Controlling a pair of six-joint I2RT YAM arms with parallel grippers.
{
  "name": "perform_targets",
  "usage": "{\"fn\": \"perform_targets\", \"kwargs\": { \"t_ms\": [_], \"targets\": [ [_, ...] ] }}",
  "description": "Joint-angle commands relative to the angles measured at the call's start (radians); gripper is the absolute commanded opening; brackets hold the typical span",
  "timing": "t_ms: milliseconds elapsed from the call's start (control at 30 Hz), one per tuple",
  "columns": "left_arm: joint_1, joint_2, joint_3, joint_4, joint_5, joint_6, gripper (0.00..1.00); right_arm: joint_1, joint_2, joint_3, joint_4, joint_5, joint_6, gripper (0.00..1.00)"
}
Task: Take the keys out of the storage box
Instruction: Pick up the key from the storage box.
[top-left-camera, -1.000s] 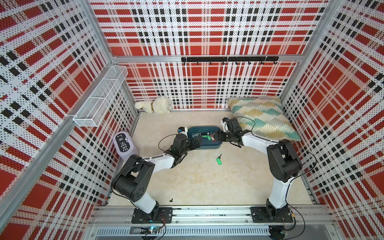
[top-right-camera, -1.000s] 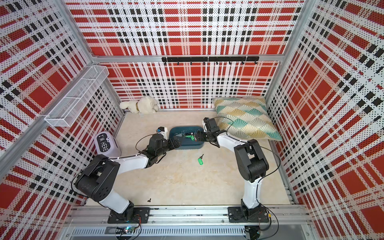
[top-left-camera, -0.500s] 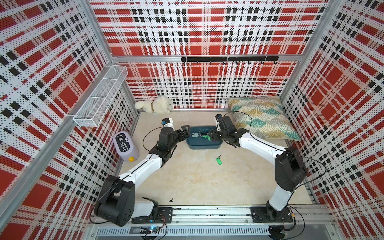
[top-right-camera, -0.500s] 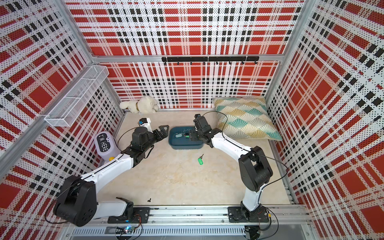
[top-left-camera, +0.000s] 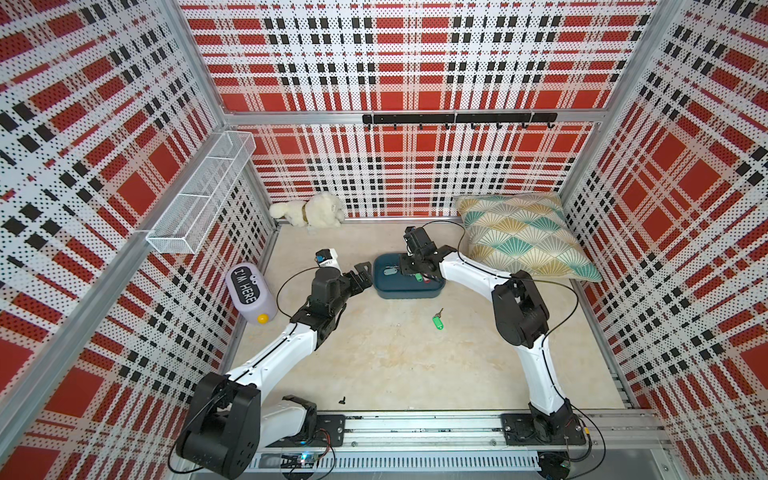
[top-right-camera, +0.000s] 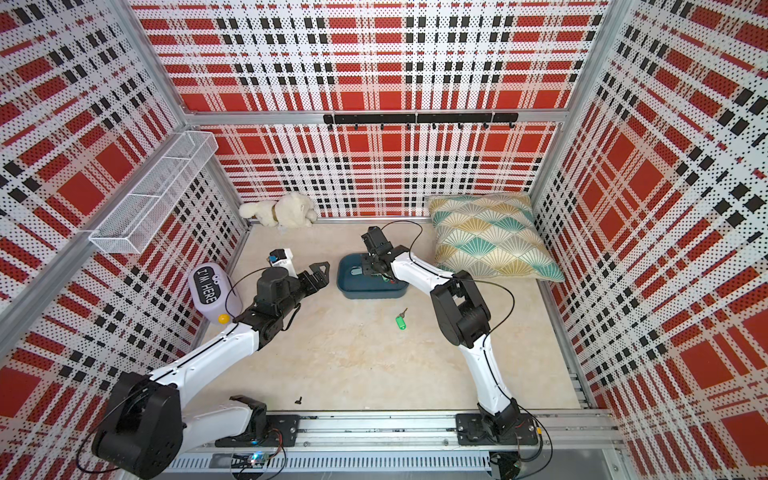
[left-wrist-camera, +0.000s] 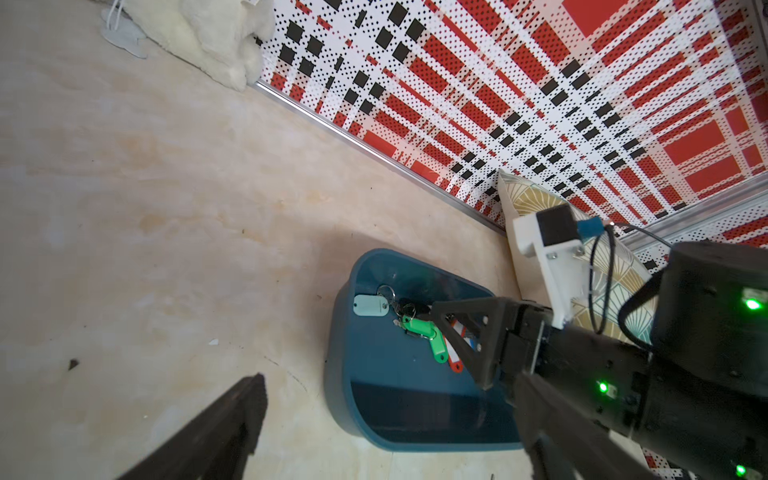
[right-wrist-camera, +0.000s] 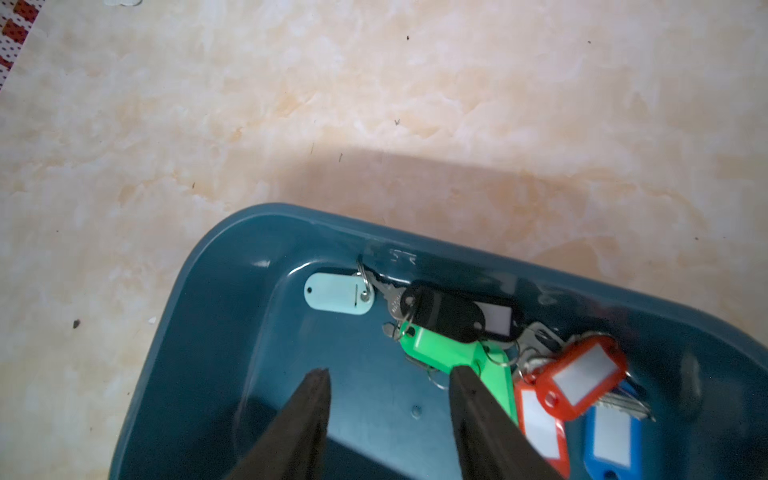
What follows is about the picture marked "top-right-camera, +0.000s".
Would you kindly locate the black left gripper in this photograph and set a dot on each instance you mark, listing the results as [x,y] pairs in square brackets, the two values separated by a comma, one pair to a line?
[322,280]

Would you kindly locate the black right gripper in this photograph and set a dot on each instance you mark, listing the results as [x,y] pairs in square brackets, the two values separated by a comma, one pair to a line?
[366,268]

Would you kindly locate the green key tag with key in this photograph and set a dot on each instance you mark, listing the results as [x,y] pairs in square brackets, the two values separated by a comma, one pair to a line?
[400,320]

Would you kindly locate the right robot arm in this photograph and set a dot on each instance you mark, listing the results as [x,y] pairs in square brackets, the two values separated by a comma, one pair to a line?
[463,317]

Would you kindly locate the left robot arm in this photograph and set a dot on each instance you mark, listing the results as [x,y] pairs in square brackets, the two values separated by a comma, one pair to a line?
[145,427]

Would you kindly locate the teal plastic storage box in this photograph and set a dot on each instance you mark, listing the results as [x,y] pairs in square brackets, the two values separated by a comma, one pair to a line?
[354,285]

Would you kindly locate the white plush toy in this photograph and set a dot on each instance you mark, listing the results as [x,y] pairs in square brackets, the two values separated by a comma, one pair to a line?
[293,210]

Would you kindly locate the fan pattern cushion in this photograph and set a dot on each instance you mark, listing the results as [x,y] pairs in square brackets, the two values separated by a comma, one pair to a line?
[489,236]

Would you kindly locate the small circuit board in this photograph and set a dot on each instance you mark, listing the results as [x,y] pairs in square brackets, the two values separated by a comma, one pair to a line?
[247,461]

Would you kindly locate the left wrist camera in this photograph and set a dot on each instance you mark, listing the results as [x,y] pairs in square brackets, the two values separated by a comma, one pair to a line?
[282,257]

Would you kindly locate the black wall hook rail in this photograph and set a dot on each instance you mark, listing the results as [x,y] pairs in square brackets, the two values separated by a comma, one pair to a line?
[357,120]

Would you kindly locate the white wire wall basket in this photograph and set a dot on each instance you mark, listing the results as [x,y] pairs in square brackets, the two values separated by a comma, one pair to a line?
[136,219]

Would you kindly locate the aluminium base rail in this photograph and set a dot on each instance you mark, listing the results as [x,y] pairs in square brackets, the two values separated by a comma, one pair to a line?
[551,444]

